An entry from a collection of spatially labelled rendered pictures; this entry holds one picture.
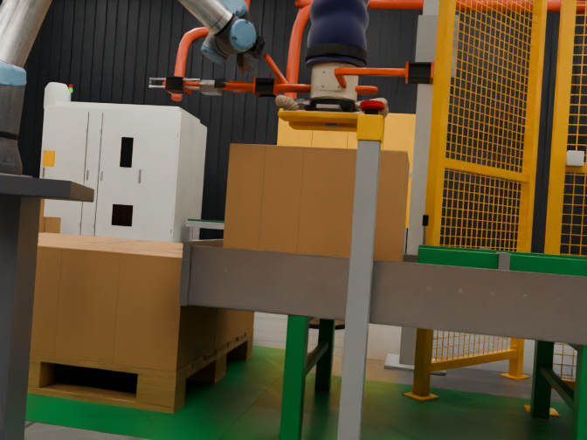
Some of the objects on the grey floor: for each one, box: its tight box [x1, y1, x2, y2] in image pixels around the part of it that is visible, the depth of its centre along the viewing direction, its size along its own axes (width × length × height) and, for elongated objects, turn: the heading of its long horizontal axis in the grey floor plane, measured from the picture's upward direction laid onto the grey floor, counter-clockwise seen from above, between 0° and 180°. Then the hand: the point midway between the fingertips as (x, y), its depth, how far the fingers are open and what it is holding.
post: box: [337, 114, 384, 440], centre depth 169 cm, size 7×7×100 cm
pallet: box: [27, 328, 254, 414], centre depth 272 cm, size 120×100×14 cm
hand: (249, 58), depth 232 cm, fingers open, 14 cm apart
